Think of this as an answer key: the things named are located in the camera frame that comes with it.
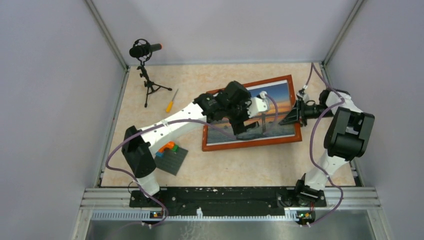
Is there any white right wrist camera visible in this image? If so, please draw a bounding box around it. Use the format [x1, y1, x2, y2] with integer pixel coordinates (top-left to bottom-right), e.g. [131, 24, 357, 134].
[296, 85, 310, 103]

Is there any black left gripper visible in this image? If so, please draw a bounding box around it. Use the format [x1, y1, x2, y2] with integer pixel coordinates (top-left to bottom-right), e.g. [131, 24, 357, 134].
[224, 92, 259, 135]

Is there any yellow handled screwdriver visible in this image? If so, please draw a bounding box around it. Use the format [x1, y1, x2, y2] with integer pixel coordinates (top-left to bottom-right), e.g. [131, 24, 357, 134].
[165, 89, 179, 113]

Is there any orange curved lego piece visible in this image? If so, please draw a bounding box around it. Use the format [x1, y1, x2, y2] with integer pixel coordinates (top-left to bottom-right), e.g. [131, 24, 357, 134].
[158, 141, 176, 153]

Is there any black microphone tripod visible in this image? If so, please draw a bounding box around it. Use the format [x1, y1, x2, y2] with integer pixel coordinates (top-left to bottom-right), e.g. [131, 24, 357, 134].
[137, 65, 173, 108]

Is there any red wooden photo frame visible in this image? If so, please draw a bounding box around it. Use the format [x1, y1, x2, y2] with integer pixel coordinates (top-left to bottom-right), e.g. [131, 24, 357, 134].
[202, 74, 303, 152]

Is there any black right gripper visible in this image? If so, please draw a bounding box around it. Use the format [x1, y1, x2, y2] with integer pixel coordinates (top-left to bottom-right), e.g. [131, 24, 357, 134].
[280, 99, 334, 128]

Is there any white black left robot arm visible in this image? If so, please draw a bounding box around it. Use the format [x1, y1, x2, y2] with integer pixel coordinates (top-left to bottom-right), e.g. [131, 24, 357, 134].
[122, 81, 270, 207]

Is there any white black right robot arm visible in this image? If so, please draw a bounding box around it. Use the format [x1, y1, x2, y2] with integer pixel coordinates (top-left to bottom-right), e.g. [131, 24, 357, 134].
[279, 88, 375, 206]

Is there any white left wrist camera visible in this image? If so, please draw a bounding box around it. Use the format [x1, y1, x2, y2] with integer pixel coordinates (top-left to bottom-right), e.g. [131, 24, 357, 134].
[247, 91, 270, 119]

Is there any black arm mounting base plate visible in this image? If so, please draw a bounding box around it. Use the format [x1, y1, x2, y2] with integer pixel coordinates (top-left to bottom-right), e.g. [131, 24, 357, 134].
[129, 186, 327, 217]

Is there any grey lego baseplate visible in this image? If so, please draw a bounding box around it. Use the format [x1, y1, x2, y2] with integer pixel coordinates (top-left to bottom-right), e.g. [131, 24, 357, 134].
[154, 147, 189, 176]

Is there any green lego brick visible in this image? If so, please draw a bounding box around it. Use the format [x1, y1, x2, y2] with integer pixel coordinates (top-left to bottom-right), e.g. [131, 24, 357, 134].
[171, 144, 179, 153]

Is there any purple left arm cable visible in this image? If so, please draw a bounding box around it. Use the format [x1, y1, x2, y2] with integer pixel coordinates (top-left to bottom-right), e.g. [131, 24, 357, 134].
[105, 93, 280, 229]

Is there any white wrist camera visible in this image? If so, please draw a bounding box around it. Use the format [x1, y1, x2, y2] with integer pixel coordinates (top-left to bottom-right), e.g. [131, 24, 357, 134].
[296, 85, 310, 103]
[247, 91, 270, 119]

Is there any aluminium front rail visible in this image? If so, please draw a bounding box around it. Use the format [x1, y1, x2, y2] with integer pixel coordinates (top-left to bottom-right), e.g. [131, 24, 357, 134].
[80, 187, 381, 222]

